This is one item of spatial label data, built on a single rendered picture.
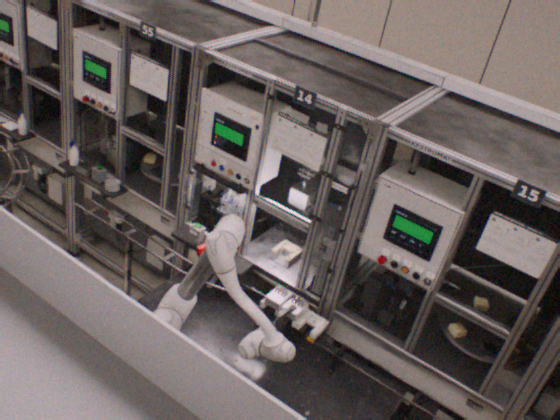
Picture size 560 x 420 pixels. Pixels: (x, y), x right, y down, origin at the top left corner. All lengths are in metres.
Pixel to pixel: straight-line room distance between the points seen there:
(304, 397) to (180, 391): 2.77
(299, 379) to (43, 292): 2.81
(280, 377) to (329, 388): 0.26
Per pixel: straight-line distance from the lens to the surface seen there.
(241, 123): 3.15
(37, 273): 0.46
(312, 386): 3.21
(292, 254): 3.51
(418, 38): 6.48
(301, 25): 3.77
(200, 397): 0.39
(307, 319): 3.27
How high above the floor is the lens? 3.07
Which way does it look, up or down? 32 degrees down
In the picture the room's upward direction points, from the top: 12 degrees clockwise
